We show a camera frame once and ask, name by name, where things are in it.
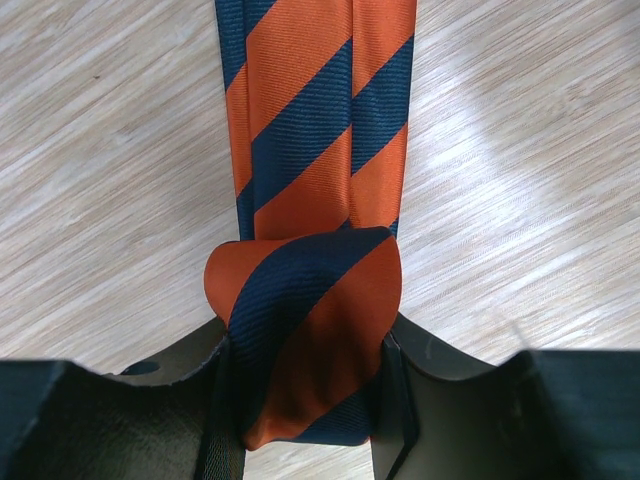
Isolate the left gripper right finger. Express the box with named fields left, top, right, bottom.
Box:
left=371, top=317, right=639, bottom=479

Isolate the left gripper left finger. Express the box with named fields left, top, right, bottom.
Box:
left=1, top=319, right=245, bottom=479

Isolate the orange navy striped tie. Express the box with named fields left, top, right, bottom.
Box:
left=204, top=1, right=416, bottom=450

